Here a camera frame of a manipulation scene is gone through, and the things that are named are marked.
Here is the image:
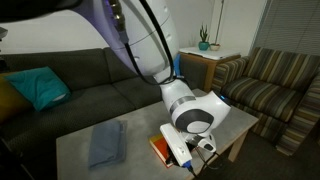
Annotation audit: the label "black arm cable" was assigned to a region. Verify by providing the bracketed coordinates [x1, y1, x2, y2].
[108, 0, 176, 86]

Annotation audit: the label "small white plant pot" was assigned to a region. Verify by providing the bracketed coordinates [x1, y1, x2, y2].
[209, 0, 226, 52]

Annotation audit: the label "wooden side table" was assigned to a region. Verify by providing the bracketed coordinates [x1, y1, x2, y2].
[176, 50, 242, 94]

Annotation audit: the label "wooden table leg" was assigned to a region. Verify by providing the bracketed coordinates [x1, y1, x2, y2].
[227, 129, 249, 163]

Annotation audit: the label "white flat board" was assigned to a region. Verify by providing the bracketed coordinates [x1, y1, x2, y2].
[178, 45, 242, 61]

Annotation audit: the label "teal cushion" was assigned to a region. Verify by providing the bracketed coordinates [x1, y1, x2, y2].
[3, 65, 72, 112]

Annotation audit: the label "striped armchair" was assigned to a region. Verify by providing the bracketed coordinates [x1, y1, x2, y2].
[211, 46, 320, 157]

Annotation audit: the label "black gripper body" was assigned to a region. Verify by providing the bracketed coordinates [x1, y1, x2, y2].
[185, 134, 201, 154]

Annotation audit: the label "yellow cushion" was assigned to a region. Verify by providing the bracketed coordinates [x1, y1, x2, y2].
[0, 71, 33, 124]

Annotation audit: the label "red hardcover book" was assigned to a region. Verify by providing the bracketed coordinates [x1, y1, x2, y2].
[148, 133, 176, 169]

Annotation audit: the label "folded blue-grey cloth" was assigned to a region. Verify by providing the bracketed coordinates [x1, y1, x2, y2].
[87, 119, 129, 170]

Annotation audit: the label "teal pot with plant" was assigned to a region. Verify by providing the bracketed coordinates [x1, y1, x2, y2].
[198, 23, 211, 52]

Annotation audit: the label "blue cushion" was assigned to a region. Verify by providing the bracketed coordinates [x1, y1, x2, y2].
[172, 53, 182, 78]

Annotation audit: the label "dark grey patterned sofa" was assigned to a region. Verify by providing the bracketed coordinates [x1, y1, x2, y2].
[0, 44, 209, 161]

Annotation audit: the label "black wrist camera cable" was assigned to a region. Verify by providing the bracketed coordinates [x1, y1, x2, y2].
[189, 146, 222, 178]

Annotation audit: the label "grey window blinds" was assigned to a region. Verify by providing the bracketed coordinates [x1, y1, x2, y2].
[253, 0, 320, 56]

